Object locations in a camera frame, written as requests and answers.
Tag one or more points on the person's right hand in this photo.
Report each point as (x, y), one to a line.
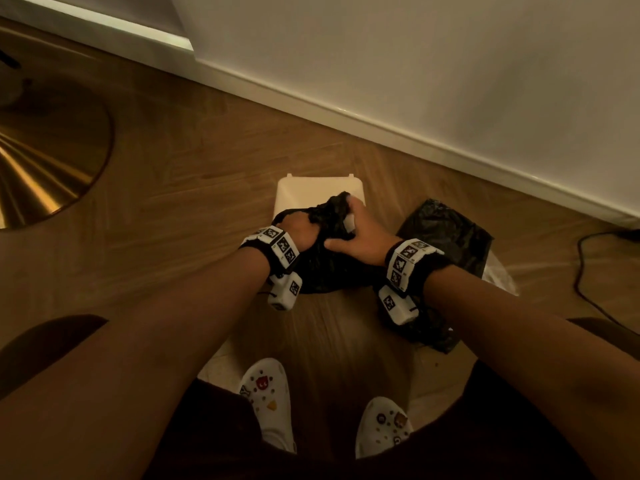
(370, 239)

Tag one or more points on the person's left hand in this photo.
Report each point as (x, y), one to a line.
(296, 228)

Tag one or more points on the person's left fingers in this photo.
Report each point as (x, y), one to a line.
(311, 230)

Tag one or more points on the person's right thumb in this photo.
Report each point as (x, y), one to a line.
(341, 243)

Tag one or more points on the black trash bag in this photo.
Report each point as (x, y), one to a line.
(445, 234)
(327, 269)

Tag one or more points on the person's right forearm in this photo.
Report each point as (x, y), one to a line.
(540, 354)

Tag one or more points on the person's left forearm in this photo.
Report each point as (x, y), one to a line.
(125, 374)

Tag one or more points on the left wrist marker band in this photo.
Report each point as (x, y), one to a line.
(280, 247)

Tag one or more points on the wrist marker band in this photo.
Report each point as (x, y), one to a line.
(280, 247)
(407, 262)

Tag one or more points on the white trash bin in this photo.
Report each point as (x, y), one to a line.
(307, 192)

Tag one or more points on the right wrist marker band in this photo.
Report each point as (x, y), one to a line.
(407, 262)

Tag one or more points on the white baseboard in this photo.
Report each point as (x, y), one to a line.
(350, 119)

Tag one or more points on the clear plastic bag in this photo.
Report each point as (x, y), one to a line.
(500, 277)

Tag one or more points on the white left clog shoe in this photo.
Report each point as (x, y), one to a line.
(267, 399)

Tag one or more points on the white clog shoe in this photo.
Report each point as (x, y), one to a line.
(382, 427)
(267, 399)

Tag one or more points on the white right clog shoe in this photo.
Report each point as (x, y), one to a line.
(382, 427)

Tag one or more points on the round gold table base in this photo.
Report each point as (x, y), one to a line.
(45, 159)

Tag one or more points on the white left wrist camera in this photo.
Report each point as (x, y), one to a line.
(285, 292)

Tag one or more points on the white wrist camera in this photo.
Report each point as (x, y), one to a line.
(397, 307)
(285, 292)

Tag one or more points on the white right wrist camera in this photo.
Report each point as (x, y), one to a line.
(397, 307)

